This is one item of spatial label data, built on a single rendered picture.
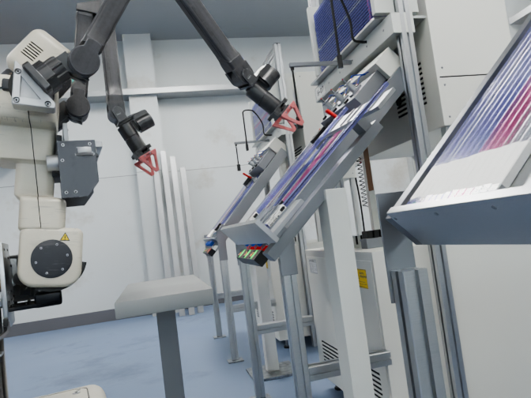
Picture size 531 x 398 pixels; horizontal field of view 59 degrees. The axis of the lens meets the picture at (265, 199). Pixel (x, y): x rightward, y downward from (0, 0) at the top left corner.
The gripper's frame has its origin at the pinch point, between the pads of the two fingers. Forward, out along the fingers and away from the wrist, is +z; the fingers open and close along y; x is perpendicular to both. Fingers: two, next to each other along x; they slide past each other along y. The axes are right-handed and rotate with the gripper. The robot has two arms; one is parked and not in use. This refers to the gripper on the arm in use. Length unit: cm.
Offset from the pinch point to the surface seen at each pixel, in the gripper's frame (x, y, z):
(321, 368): 58, -15, 47
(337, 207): 22.9, -34.5, 18.4
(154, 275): 94, 367, 5
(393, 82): -29.2, -9.4, 15.8
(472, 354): 27, -11, 89
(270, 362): 74, 92, 70
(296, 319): 51, -15, 33
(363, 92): -21.8, -5.5, 10.6
